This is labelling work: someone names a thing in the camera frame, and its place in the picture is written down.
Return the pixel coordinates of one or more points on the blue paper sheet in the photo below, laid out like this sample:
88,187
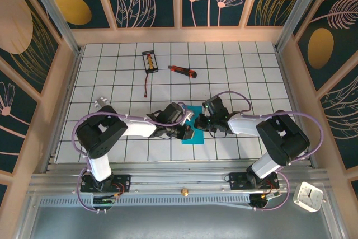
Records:
195,139

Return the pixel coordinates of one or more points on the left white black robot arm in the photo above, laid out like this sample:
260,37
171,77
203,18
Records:
137,128

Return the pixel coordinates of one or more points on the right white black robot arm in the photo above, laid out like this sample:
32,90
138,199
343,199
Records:
243,125

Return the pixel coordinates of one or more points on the white square clock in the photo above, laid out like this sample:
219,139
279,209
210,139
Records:
307,196

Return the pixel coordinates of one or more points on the red black utility knife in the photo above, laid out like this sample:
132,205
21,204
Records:
183,71

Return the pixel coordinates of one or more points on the brass knob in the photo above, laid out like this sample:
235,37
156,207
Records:
183,192

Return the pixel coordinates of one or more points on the black battery with red lead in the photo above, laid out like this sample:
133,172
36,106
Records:
150,62

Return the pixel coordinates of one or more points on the small black controller board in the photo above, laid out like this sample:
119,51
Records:
104,200
263,198

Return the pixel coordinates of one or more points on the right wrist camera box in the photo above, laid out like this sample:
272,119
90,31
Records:
213,107

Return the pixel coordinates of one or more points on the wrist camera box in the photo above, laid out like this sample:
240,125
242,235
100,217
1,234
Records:
213,107
172,113

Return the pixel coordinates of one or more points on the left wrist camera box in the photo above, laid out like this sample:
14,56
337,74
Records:
172,113

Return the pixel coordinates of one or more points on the aluminium front rail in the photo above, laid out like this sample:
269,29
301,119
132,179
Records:
173,178

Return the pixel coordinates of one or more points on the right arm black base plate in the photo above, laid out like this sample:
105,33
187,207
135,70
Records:
237,180

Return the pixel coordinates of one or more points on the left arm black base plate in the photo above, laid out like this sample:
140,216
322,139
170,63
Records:
123,181

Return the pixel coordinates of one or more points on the aluminium frame post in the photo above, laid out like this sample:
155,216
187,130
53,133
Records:
56,18
296,12

